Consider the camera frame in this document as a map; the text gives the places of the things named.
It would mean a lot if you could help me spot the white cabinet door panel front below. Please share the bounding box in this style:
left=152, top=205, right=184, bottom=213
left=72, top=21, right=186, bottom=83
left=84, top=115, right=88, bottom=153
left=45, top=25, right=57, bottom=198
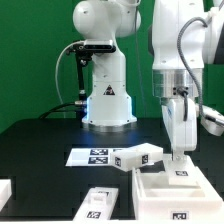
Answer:
left=74, top=187, right=119, bottom=221

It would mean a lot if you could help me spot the white cabinet door panel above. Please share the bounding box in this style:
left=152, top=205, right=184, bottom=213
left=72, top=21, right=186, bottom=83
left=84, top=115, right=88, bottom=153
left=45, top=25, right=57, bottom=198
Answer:
left=163, top=154, right=199, bottom=187
left=74, top=187, right=119, bottom=221

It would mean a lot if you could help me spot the black camera on stand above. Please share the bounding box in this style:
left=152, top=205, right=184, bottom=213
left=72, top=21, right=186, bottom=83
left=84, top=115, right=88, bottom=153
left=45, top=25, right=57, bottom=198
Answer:
left=66, top=39, right=116, bottom=101

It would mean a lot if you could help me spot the white cabinet body box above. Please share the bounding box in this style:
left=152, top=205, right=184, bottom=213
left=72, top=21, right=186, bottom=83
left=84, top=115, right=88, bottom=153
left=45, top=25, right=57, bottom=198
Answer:
left=132, top=168, right=224, bottom=224

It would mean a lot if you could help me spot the white cabinet top block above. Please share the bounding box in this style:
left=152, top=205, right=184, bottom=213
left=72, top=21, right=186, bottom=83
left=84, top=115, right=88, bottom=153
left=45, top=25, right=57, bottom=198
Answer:
left=110, top=143, right=163, bottom=172

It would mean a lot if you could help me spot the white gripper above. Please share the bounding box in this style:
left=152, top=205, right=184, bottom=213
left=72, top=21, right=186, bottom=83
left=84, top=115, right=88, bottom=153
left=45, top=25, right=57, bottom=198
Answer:
left=162, top=98, right=197, bottom=161

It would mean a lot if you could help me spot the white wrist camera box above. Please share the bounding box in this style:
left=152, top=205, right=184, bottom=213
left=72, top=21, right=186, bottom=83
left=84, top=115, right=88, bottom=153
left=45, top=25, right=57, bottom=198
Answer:
left=201, top=106, right=224, bottom=136

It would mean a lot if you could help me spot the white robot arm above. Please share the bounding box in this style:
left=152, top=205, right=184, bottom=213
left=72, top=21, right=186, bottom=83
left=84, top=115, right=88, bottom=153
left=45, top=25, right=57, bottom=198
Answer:
left=73, top=0, right=218, bottom=157

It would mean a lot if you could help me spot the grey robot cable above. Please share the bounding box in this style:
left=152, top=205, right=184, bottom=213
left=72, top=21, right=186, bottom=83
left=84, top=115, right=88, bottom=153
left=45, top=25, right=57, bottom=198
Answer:
left=176, top=16, right=224, bottom=126

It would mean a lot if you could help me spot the white sheet with markers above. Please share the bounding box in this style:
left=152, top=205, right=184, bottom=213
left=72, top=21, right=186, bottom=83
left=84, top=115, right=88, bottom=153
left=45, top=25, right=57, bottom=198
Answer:
left=66, top=148, right=117, bottom=167

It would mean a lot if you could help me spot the black base cable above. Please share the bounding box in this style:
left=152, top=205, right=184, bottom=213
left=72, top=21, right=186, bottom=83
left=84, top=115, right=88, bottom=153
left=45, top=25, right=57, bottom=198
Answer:
left=38, top=101, right=88, bottom=120

